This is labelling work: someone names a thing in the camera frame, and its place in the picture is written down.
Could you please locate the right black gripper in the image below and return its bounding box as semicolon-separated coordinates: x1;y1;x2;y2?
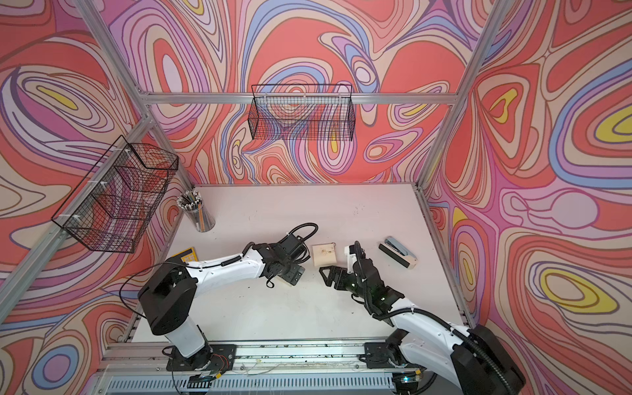
319;267;371;302

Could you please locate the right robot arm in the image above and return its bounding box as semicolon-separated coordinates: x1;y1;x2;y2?
319;243;526;394

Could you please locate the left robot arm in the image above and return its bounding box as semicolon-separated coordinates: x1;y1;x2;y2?
138;234;309;371

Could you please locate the grey stapler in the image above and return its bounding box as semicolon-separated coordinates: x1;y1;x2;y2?
379;236;418;270

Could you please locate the yellow calculator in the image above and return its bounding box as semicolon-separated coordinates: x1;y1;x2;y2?
177;247;198;263

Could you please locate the metal pen cup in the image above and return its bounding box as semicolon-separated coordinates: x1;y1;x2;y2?
177;189;216;233

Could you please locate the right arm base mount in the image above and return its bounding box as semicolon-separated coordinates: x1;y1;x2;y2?
358;342;418;369

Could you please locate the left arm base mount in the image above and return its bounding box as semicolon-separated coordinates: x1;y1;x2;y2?
162;344;237;373

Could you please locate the black wire basket back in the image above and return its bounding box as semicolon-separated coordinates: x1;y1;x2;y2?
248;83;356;142

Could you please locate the black wire basket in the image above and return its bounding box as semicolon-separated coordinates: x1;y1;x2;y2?
51;137;179;253
248;83;356;142

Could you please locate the black wire basket left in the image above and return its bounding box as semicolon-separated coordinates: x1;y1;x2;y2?
51;137;179;253

